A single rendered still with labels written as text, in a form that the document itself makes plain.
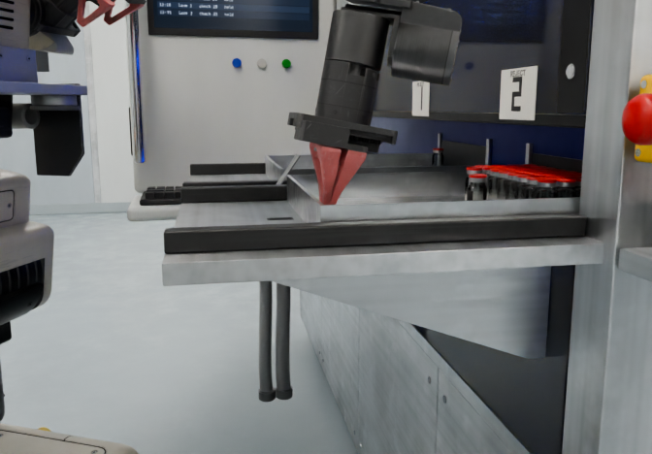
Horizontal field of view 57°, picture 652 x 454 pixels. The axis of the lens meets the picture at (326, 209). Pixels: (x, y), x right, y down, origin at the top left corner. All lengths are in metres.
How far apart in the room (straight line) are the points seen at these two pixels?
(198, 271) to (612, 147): 0.38
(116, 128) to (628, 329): 5.71
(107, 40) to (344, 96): 5.60
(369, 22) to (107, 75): 5.58
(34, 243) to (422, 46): 0.77
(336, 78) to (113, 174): 5.61
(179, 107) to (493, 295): 1.00
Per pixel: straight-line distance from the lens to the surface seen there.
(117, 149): 6.12
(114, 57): 6.12
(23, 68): 1.14
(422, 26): 0.59
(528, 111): 0.73
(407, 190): 0.85
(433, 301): 0.65
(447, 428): 1.04
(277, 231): 0.53
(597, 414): 0.66
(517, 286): 0.68
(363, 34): 0.59
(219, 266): 0.51
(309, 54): 1.52
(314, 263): 0.51
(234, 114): 1.49
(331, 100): 0.59
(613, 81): 0.61
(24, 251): 1.12
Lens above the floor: 1.00
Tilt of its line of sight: 10 degrees down
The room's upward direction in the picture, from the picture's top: straight up
